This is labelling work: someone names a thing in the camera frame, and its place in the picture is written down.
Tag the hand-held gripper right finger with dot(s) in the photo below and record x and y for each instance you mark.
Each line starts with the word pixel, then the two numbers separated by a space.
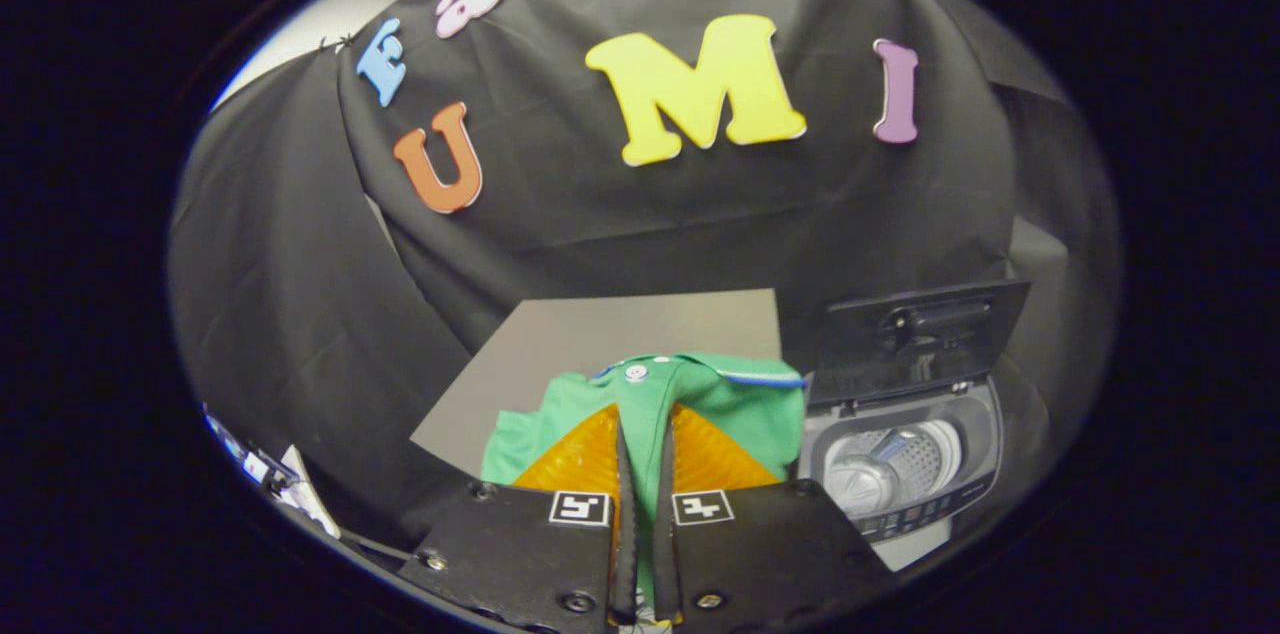
pixel 770 554

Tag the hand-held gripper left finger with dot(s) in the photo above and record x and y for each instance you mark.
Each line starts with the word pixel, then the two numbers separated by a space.
pixel 520 554

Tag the grey washing machine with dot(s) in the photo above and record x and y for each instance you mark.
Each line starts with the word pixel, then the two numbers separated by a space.
pixel 830 434

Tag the green polo shirt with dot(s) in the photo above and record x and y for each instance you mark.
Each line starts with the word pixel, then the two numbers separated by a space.
pixel 740 414

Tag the dark washing machine lid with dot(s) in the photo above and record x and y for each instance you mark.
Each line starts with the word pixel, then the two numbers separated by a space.
pixel 920 354

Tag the grey cabinet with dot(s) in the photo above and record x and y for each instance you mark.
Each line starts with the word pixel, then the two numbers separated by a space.
pixel 560 344

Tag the white blue object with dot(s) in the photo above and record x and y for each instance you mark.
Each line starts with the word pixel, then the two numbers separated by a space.
pixel 300 499

